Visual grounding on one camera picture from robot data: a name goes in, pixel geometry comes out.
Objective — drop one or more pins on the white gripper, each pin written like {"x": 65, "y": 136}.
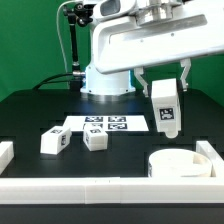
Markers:
{"x": 158, "y": 33}

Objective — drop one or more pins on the white round stool seat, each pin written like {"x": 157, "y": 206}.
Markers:
{"x": 172, "y": 163}

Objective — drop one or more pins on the white marker sheet with tags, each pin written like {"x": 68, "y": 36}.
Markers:
{"x": 134, "y": 123}

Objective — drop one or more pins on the white front fence bar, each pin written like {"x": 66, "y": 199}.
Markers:
{"x": 110, "y": 190}

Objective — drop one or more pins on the white left fence piece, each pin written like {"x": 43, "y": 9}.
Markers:
{"x": 6, "y": 154}

